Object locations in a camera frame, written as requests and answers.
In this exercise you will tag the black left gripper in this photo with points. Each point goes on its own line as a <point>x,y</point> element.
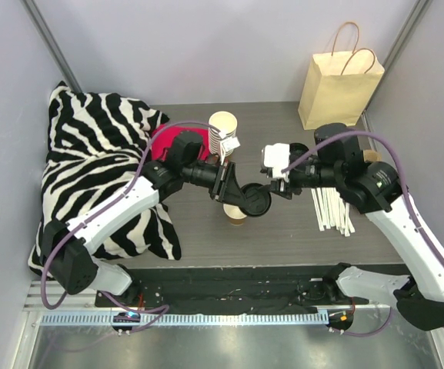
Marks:
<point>223,181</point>

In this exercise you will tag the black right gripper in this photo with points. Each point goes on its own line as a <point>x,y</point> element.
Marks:
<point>280,184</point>

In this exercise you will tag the brown paper coffee cup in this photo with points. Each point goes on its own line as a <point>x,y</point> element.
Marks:
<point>234,214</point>

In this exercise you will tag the black plastic cup lid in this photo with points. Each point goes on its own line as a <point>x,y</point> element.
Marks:
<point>258,200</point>

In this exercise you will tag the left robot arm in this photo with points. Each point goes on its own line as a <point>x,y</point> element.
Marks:
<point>68,248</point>

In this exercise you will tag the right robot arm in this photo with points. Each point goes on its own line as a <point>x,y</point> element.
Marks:
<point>379,191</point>

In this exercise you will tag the white wrapped straw bundle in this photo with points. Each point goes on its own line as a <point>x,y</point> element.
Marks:
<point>331,211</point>

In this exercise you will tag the stack of brown paper cups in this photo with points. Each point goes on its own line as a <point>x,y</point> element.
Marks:
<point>222,125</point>

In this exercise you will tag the pink folded cloth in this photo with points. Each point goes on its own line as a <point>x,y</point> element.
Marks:
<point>161,144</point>

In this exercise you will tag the brown pulp cup carrier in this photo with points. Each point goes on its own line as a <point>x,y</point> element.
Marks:
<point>370,155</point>

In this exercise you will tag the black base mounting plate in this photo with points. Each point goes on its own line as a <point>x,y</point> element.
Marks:
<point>299,272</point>

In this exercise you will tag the brown paper bag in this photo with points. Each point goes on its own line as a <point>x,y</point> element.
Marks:
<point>339,85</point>

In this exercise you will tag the zebra print pillow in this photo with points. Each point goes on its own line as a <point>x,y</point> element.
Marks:
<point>95,144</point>

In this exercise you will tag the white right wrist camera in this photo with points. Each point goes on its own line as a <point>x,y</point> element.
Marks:
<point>275,158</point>

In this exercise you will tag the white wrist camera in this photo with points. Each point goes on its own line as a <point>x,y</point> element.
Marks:
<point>229,144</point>
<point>275,158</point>

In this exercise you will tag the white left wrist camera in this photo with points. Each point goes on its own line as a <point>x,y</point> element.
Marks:
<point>229,144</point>

